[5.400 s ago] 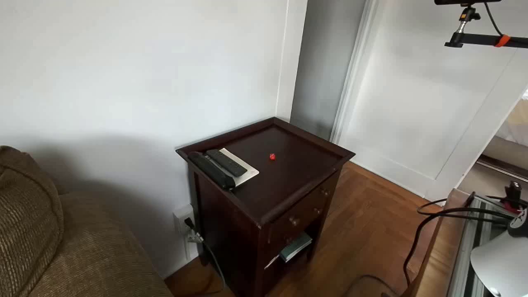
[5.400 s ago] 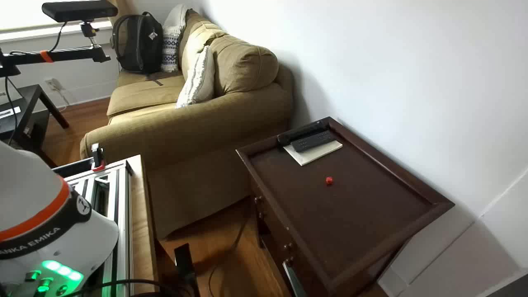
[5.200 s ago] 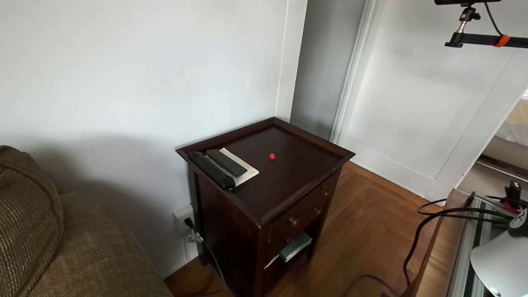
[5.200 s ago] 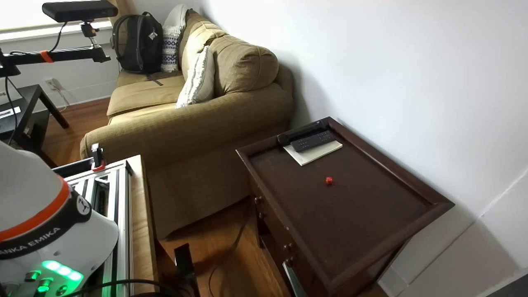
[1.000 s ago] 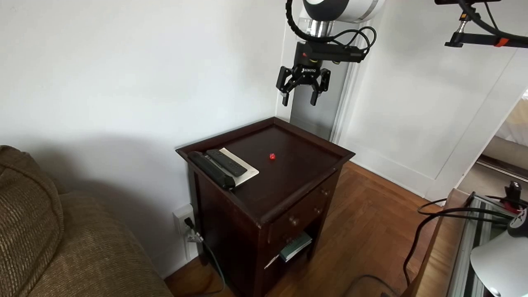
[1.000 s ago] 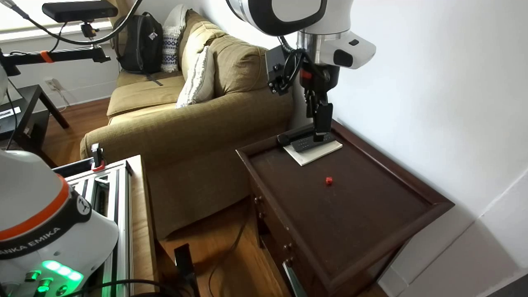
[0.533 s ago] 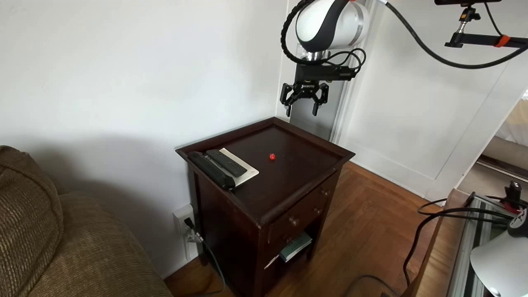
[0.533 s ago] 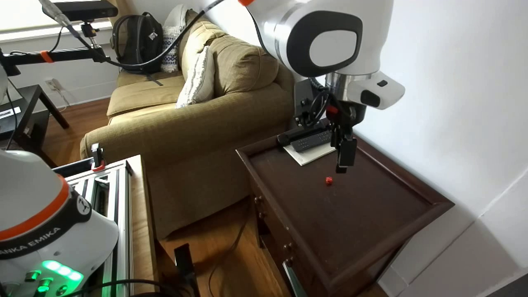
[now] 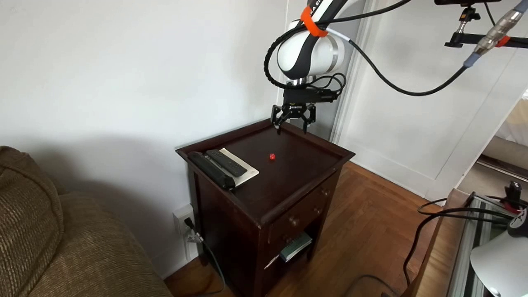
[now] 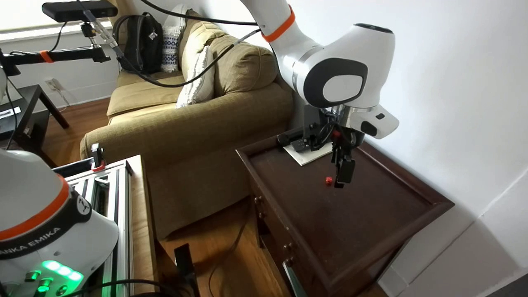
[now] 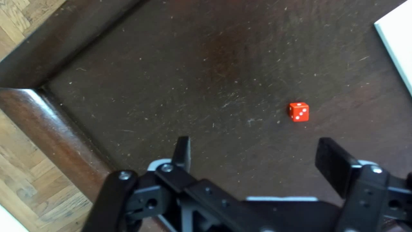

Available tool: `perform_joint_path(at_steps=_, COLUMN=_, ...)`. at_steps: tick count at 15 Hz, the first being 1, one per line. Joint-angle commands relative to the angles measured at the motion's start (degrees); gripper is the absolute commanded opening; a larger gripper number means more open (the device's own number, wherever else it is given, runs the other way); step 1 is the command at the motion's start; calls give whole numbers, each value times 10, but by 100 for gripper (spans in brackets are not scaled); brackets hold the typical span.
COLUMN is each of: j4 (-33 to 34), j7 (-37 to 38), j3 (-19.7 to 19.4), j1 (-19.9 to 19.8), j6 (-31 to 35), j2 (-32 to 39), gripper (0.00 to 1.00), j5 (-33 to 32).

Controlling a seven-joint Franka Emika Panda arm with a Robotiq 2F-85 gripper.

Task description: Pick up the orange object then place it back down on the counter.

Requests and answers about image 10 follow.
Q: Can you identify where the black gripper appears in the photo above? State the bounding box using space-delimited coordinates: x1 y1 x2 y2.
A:
315 108 366 190

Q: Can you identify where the white flat pad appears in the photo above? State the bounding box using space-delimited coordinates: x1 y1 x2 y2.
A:
281 139 335 169

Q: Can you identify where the short black remote control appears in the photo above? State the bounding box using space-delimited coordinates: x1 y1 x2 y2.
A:
291 137 320 155

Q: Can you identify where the long black remote control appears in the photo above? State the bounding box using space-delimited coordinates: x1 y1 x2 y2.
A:
276 127 307 147

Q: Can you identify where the dark wood nightstand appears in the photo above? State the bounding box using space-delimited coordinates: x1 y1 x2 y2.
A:
236 131 456 297

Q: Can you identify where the teal book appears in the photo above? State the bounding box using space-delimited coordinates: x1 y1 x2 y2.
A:
282 261 307 297

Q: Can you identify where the olive brown fabric couch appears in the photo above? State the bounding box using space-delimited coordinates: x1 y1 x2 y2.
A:
79 7 299 241

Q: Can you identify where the beige throw pillow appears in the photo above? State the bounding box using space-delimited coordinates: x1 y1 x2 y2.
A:
175 47 220 109

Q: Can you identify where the white patterned cushion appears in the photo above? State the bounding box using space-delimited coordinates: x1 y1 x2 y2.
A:
160 19 187 75

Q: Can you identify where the black backpack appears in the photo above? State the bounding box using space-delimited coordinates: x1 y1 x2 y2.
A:
112 12 165 76

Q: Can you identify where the black side table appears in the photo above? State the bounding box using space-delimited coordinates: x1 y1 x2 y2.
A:
0 83 71 155

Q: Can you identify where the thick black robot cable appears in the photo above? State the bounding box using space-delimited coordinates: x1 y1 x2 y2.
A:
112 0 266 89

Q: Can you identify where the black upright floor bracket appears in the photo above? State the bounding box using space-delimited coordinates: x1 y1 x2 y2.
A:
173 243 200 297

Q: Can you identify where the aluminium frame robot table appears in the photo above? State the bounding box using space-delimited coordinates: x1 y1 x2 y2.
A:
51 154 162 297

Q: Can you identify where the black clamp with red ring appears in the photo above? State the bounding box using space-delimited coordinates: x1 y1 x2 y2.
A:
89 142 107 174

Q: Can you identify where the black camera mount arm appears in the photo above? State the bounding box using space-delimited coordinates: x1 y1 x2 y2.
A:
0 22 121 76

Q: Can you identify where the white wall outlet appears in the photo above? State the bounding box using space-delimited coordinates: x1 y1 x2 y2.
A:
46 78 64 96

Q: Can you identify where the black stereo camera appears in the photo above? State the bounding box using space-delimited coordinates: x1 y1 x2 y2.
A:
41 0 119 23

